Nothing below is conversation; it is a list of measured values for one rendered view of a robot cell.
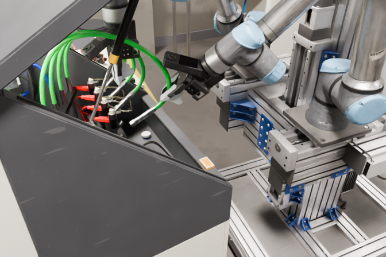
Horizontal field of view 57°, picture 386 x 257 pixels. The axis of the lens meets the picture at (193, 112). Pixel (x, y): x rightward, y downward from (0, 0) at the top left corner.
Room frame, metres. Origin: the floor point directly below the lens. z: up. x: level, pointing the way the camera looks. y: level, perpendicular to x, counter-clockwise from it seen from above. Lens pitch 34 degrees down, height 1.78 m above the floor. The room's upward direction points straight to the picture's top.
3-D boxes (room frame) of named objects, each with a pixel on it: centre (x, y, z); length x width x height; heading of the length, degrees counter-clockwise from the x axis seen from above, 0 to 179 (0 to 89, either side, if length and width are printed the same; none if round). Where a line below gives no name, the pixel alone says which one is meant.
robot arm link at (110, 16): (1.01, 0.23, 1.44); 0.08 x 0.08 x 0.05
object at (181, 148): (1.10, 0.06, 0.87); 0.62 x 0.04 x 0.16; 30
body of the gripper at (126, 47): (1.01, 0.22, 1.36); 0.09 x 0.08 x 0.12; 120
